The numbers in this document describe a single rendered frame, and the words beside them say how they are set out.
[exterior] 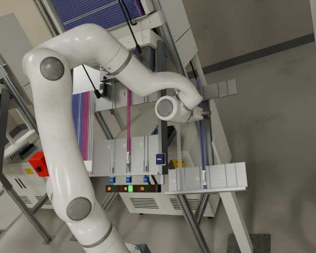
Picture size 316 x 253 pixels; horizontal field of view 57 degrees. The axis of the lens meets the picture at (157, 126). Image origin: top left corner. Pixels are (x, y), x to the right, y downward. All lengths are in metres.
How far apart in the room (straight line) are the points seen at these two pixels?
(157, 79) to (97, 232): 0.52
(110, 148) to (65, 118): 0.84
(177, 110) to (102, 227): 0.45
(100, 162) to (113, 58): 0.93
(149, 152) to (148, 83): 0.64
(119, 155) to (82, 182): 0.76
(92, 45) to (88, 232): 0.56
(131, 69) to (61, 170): 0.36
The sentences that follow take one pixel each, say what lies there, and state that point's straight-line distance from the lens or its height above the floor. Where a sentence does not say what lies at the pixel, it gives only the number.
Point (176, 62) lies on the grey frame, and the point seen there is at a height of 1.09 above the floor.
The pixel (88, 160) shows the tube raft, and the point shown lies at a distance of 1.75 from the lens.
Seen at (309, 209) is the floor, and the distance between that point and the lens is 2.08.
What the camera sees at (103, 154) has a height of 0.80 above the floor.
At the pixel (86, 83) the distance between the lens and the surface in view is 1.89.
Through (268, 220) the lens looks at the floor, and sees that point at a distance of 2.05.
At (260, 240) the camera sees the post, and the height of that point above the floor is 0.01.
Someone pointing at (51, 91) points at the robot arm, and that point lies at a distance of 0.77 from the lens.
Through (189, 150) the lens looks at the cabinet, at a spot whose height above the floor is 0.61.
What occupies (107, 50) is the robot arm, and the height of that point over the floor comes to 1.40.
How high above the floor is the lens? 1.53
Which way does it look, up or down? 25 degrees down
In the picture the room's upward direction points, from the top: 23 degrees counter-clockwise
